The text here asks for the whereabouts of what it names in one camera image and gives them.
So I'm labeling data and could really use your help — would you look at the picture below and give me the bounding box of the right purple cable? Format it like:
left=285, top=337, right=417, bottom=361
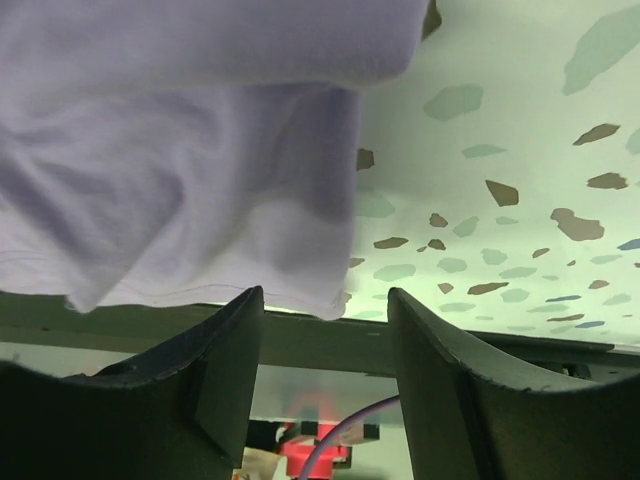
left=298, top=393, right=402, bottom=480

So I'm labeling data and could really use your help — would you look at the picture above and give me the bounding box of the purple t shirt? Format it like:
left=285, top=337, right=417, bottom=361
left=1, top=1, right=429, bottom=320

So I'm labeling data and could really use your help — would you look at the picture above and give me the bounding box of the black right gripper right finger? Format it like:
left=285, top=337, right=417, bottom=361
left=388, top=288, right=639, bottom=480

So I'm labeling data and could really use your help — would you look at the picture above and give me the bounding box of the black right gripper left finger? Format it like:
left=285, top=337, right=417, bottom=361
left=1, top=287, right=264, bottom=479

